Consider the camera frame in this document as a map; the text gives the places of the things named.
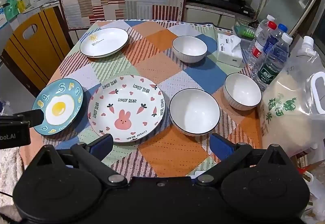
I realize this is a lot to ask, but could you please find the red cap water bottle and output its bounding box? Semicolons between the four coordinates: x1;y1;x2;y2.
247;21;277;69

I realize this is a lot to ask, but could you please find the green label water bottle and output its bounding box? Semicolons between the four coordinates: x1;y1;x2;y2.
255;33;293;91

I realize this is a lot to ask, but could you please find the white label water bottle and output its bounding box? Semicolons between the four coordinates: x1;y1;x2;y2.
254;14;275;43

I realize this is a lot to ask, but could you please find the striped patchwork cloth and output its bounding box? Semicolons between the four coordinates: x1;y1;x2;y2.
60;0;187;30

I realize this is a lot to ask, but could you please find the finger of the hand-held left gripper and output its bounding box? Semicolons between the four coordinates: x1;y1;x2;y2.
15;109;44;128

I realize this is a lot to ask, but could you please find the yellow wooden chair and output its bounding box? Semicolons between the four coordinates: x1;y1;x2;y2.
0;7;74;90

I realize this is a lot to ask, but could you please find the green plastic bag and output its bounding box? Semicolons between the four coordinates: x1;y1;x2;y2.
4;0;21;21

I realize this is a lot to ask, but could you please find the checked patchwork tablecloth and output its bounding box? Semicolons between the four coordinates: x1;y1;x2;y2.
42;19;264;179

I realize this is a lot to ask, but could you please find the small white bowl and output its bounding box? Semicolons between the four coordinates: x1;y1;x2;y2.
172;36;208;63
223;73;262;111

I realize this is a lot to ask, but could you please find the blue cap water bottle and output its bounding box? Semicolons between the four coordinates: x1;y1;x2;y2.
263;23;288;62

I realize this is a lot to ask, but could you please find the blue fried egg plate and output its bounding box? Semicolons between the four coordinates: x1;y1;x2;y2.
32;78;84;136

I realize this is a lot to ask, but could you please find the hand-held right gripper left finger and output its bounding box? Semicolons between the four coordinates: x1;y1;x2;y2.
35;134;128;188

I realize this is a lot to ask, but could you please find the white sun print plate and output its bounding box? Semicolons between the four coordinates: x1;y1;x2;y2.
79;27;129;58

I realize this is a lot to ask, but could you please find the green plastic basket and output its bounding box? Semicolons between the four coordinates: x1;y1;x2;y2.
234;19;257;38

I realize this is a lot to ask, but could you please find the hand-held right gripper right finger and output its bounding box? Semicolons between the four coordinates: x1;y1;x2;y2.
195;133;289;187

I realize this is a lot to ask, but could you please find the white rabbit print plate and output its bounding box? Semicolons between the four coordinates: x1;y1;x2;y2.
88;75;165;144

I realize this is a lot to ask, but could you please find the black gas stove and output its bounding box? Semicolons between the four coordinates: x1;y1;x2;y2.
186;0;256;17

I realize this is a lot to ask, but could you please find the white tissue pack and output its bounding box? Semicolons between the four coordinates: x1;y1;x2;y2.
217;34;243;67

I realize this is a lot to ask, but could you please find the clear rice bag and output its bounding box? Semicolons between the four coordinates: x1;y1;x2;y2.
259;36;325;156

